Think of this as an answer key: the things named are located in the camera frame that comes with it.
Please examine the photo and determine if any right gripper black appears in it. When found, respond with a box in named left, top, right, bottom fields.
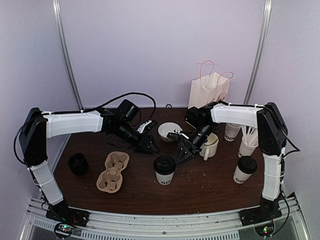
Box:
left=175, top=123, right=216, bottom=165

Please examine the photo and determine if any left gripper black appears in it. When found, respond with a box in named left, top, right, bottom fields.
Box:
left=113, top=120, right=161, bottom=155

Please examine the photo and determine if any black lid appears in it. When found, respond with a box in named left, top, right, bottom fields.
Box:
left=237, top=155, right=258, bottom=174
left=153, top=155, right=176, bottom=175

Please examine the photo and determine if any cardboard two-cup carrier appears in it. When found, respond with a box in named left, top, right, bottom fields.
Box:
left=96, top=151, right=130, bottom=194

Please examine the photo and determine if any stack of white paper cups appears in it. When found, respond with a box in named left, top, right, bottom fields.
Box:
left=224, top=123, right=242, bottom=142

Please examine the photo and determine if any white paper cup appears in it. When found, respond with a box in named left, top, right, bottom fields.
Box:
left=155, top=170, right=175, bottom=186
left=233, top=163, right=252, bottom=184

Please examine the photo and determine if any white paper takeout bag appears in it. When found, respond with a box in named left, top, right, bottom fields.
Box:
left=187, top=60, right=234, bottom=109

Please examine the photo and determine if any stack of black cup lids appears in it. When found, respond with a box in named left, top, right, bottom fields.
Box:
left=67, top=152, right=89, bottom=176

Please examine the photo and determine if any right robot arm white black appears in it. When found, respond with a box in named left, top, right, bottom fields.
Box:
left=175, top=101, right=288, bottom=221

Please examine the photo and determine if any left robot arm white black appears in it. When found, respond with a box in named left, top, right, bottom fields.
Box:
left=15, top=99, right=160, bottom=222

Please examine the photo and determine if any white ceramic bowl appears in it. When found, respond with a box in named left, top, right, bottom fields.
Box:
left=158, top=122, right=183, bottom=143

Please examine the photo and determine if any cream ribbed ceramic mug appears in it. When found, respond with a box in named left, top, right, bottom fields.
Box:
left=199, top=133, right=219, bottom=161

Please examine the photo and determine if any paper cup holding straws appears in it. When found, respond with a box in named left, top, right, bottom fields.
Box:
left=238, top=140, right=258, bottom=158

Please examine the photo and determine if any bundle of white straws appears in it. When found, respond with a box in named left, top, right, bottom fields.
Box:
left=241, top=125, right=259, bottom=147

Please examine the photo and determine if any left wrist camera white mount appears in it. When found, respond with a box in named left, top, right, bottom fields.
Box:
left=137, top=119, right=158, bottom=134

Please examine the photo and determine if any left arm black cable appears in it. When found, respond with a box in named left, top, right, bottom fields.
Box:
left=13, top=91, right=157, bottom=166

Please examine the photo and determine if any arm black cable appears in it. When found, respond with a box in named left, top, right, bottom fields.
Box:
left=13, top=91, right=157, bottom=166
left=279, top=132, right=301, bottom=223

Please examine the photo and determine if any aluminium front rail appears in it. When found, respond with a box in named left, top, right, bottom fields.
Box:
left=17, top=196, right=311, bottom=240

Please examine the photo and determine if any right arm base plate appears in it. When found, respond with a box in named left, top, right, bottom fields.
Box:
left=238, top=206, right=283, bottom=227

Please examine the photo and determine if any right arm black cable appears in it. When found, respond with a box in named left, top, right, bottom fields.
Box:
left=279, top=132, right=301, bottom=223

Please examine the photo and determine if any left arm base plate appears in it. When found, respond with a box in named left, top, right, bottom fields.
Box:
left=45, top=207, right=90, bottom=227

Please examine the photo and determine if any left aluminium wall post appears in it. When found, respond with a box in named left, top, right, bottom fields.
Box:
left=52, top=0, right=83, bottom=110

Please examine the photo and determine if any aluminium wall post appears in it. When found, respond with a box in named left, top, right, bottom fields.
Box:
left=52, top=0, right=83, bottom=110
left=243, top=0, right=273, bottom=105

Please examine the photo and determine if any right aluminium wall post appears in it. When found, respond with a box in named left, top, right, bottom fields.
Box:
left=243, top=0, right=273, bottom=105

